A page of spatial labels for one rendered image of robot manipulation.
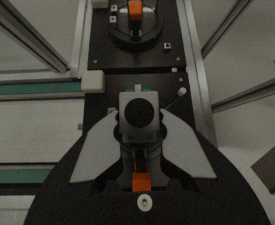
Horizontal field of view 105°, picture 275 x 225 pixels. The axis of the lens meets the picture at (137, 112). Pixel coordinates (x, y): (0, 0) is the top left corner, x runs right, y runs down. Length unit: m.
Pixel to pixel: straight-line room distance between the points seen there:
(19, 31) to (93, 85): 0.13
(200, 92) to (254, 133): 0.26
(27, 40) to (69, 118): 0.18
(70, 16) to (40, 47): 0.38
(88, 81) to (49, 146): 0.20
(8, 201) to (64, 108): 0.21
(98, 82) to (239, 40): 0.54
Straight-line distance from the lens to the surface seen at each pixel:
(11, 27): 0.27
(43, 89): 0.37
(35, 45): 0.28
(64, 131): 0.34
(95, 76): 0.26
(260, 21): 0.75
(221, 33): 0.36
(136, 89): 0.16
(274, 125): 0.55
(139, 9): 0.23
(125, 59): 0.29
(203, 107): 0.29
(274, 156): 0.27
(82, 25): 0.42
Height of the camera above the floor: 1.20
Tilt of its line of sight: 78 degrees down
